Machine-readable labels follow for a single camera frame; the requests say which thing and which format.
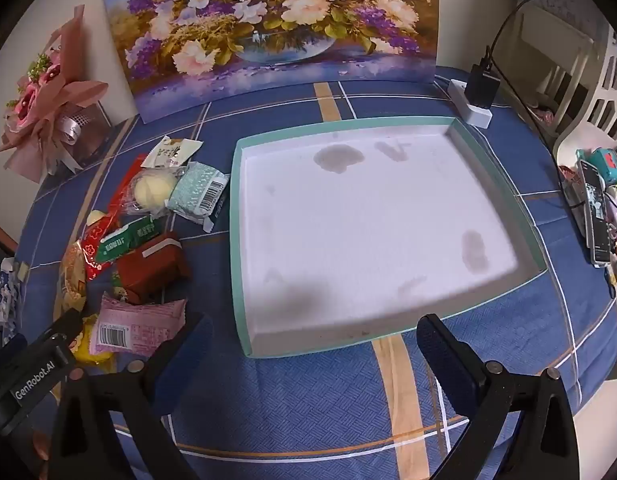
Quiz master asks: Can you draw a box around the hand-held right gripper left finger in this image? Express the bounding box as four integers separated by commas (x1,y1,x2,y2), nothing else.
48,312,214,480

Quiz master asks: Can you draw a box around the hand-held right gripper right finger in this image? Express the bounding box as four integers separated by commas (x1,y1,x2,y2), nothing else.
415,312,589,480

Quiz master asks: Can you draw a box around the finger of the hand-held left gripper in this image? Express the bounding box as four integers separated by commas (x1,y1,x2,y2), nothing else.
18,308,85,356

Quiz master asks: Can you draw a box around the orange snack packet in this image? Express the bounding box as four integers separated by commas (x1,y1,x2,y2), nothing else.
58,240,89,313

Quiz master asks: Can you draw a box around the yellow snack packet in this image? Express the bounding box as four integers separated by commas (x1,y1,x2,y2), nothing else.
68,312,119,373

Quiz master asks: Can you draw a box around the pink snack packet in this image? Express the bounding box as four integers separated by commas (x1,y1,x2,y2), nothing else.
88,292,188,361

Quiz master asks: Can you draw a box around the dark red snack packet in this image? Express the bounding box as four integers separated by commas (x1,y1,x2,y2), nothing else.
111,230,192,306

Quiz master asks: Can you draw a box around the plain red snack packet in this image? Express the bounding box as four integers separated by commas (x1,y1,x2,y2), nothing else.
106,155,152,226

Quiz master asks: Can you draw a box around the teal shallow cardboard box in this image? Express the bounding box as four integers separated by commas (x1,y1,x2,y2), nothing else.
230,116,547,359

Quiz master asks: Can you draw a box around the white snack packet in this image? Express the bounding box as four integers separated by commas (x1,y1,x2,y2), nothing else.
140,135,204,171

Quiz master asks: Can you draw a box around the blue white packet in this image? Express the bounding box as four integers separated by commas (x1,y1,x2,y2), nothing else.
0,257,29,331

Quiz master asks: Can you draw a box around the blue plaid tablecloth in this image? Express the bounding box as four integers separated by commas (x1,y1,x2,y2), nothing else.
0,65,617,480

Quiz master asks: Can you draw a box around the clear packet with round pastry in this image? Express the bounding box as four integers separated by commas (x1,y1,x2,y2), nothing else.
119,167,186,217

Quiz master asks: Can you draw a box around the mint green snack packet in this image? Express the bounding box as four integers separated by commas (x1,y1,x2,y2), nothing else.
167,161,230,233

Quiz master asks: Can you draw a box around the clear square glass vase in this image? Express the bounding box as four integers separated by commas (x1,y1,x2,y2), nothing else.
63,102,114,166

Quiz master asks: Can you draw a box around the grey phone stand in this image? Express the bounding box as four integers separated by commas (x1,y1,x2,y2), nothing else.
561,165,589,236

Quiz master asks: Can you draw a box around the smartphone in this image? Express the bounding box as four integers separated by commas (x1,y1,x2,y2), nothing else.
577,160,614,267

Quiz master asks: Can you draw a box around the pink flower bouquet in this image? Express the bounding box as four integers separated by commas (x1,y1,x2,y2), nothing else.
0,4,110,184

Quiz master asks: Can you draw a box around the teal toy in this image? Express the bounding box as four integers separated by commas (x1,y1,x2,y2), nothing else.
575,146,617,186

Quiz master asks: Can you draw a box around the black charger adapter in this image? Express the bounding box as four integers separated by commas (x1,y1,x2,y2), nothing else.
463,46,501,109

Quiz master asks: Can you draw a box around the white chair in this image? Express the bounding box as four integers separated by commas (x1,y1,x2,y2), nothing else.
508,0,617,146

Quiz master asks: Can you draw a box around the flower vase painting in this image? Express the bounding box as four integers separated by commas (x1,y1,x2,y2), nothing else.
101,0,439,125

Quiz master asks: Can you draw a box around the black cable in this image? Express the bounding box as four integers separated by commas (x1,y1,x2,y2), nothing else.
485,0,589,211

